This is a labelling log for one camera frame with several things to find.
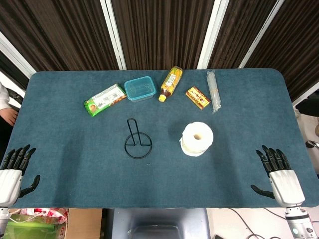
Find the black and white left hand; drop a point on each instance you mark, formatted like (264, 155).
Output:
(10, 184)

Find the black and white right hand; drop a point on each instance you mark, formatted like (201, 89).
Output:
(286, 186)

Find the white paper towel roll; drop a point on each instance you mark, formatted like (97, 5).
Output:
(192, 139)

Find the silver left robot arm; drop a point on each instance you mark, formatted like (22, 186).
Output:
(3, 219)

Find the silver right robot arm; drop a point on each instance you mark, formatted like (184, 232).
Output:
(300, 224)

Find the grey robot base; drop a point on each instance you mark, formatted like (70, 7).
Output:
(159, 221)

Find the black metal paper holder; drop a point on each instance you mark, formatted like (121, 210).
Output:
(137, 156)

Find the red and white plastic bag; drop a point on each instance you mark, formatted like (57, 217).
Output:
(45, 214)

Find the green packet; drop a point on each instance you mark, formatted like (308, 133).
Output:
(27, 229)

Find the bystander in white sleeve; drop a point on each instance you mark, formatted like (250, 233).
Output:
(6, 114)

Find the brown cardboard box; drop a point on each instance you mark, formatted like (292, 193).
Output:
(84, 224)

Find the yellow and red carton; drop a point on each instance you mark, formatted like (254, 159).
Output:
(198, 97)

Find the green snack pack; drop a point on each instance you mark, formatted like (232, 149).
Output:
(104, 99)

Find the blue felt table cover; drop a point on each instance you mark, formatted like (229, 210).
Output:
(159, 184)

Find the dark brown slatted panel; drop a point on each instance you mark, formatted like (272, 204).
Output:
(296, 49)
(162, 32)
(57, 35)
(239, 27)

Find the yellow tea bottle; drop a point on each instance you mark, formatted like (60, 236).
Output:
(170, 83)

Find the clear container with blue lid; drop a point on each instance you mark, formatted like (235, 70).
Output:
(139, 88)

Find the white partition frame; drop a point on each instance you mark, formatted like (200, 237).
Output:
(211, 35)
(306, 93)
(17, 57)
(113, 35)
(261, 32)

